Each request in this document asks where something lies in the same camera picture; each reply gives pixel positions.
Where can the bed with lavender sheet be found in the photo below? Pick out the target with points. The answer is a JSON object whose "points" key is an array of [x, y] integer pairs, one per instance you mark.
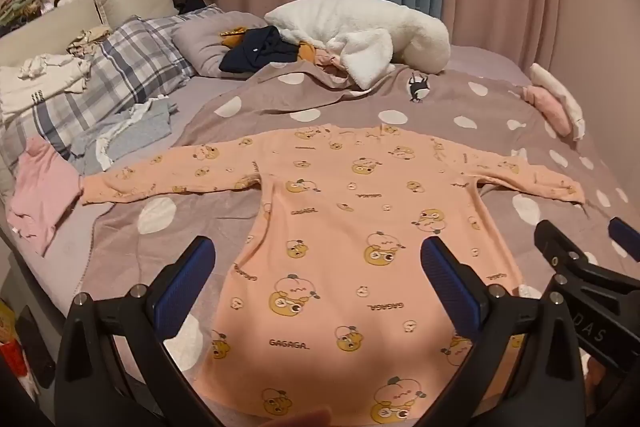
{"points": [[210, 92]]}

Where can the white clothes pile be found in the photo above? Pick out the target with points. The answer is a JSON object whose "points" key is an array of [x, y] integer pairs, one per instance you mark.
{"points": [[45, 82]]}

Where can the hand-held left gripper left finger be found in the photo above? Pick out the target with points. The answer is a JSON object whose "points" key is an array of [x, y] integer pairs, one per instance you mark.
{"points": [[182, 289]]}

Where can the pink folded cloth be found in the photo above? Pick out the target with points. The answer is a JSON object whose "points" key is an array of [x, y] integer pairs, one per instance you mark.
{"points": [[547, 109]]}

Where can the pink garment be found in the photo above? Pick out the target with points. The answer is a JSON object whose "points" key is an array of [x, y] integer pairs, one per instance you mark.
{"points": [[45, 192]]}

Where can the mauve polka dot blanket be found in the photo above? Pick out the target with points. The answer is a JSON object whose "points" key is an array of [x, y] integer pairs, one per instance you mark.
{"points": [[440, 107]]}

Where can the grey-blue garment with lace trim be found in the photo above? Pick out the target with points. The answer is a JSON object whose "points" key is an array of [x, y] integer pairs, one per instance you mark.
{"points": [[145, 122]]}

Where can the plaid pillow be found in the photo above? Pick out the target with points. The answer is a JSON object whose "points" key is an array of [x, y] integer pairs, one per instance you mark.
{"points": [[130, 62]]}

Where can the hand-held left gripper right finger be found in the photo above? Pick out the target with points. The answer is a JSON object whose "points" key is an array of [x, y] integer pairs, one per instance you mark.
{"points": [[450, 292]]}

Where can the white plush blanket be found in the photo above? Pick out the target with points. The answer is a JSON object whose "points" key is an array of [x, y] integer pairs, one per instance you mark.
{"points": [[360, 22]]}

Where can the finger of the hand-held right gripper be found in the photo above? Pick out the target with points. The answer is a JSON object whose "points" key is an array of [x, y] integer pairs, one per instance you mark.
{"points": [[624, 231], [552, 243]]}

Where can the beige patterned cloth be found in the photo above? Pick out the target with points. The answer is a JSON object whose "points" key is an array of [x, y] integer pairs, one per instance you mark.
{"points": [[87, 39]]}

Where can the mustard yellow item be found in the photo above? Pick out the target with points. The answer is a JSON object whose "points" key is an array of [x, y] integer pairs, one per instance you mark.
{"points": [[232, 38]]}

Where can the pink frilly cloth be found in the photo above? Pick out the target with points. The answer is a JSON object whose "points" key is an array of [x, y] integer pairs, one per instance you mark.
{"points": [[332, 61]]}

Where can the colourful packet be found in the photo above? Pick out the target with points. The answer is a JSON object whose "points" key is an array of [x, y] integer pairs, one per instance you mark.
{"points": [[7, 337]]}

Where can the beige headboard cushion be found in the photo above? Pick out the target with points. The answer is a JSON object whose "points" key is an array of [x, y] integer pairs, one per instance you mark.
{"points": [[135, 2], [45, 24]]}

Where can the green floral cloth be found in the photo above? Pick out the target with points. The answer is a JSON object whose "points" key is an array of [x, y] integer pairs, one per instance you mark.
{"points": [[22, 4]]}

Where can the orange cartoon print pajama top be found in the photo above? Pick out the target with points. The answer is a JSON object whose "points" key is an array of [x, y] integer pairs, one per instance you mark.
{"points": [[340, 217]]}

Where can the navy garment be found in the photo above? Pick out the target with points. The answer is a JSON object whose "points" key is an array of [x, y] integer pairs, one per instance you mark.
{"points": [[250, 52]]}

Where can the grey pillow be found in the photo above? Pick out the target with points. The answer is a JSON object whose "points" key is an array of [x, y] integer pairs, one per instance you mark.
{"points": [[200, 42]]}

